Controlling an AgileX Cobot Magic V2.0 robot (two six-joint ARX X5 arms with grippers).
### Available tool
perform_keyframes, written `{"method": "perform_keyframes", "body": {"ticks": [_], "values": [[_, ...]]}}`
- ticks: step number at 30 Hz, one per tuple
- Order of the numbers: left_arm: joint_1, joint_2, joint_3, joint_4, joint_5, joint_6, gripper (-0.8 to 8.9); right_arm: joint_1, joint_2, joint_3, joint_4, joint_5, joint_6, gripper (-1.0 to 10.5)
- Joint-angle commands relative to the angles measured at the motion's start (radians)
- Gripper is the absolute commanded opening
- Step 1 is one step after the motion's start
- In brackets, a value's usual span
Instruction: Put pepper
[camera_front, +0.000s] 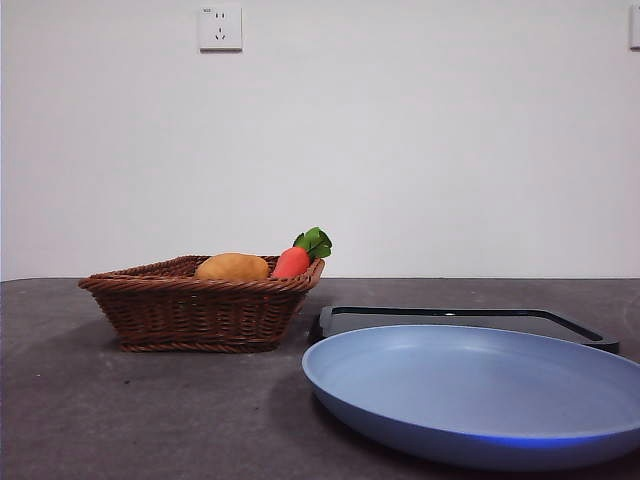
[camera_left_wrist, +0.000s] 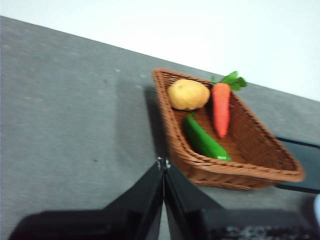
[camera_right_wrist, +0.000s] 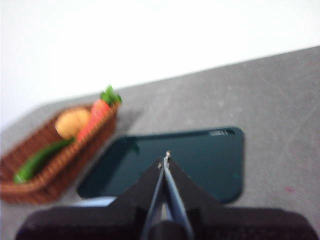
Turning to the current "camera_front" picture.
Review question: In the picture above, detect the blue round plate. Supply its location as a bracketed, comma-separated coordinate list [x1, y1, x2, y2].
[301, 324, 640, 472]

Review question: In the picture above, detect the orange carrot with green leaves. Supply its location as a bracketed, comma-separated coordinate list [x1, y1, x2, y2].
[271, 226, 335, 280]

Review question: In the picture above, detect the yellow-brown potato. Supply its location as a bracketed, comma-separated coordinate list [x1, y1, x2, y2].
[194, 252, 271, 281]

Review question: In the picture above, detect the black rectangular tray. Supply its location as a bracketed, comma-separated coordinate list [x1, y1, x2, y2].
[309, 305, 621, 355]

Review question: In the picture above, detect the brown wicker basket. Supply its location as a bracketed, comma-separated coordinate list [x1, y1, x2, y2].
[77, 254, 327, 354]

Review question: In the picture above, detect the white wall socket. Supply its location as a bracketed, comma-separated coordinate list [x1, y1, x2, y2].
[199, 4, 244, 53]

